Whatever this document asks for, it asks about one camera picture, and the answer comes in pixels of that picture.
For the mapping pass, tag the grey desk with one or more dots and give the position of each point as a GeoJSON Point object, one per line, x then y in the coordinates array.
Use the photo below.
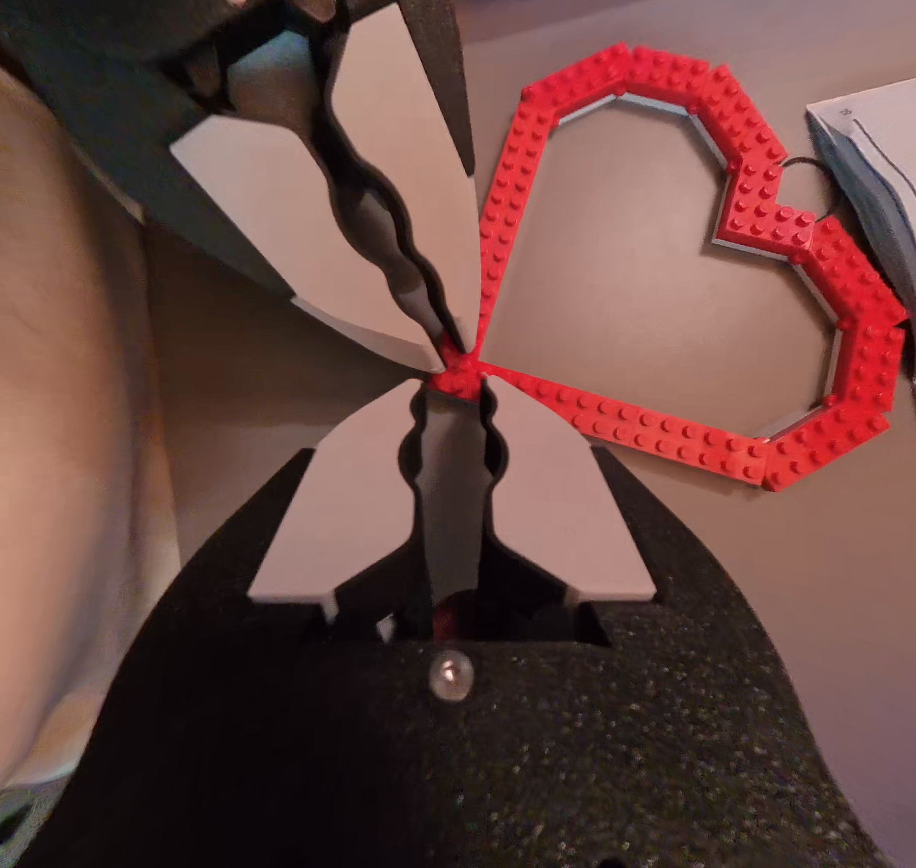
{"type": "Point", "coordinates": [644, 238]}

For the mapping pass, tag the person's beige clothing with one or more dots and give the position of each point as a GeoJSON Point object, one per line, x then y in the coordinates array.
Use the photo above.
{"type": "Point", "coordinates": [57, 381]}

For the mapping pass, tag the open instruction booklet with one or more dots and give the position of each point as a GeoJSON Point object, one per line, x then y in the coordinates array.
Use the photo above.
{"type": "Point", "coordinates": [887, 167]}

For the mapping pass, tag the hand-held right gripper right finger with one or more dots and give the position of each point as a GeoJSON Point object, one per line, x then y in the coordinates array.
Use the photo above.
{"type": "Point", "coordinates": [565, 510]}

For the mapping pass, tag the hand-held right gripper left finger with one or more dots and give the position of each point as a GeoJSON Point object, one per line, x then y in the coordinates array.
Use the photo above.
{"type": "Point", "coordinates": [343, 510]}

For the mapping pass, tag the red brick heart frame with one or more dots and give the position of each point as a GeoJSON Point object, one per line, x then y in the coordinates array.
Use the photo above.
{"type": "Point", "coordinates": [751, 131]}

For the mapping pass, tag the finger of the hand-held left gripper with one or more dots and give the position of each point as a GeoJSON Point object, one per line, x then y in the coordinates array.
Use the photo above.
{"type": "Point", "coordinates": [408, 167]}
{"type": "Point", "coordinates": [286, 224]}

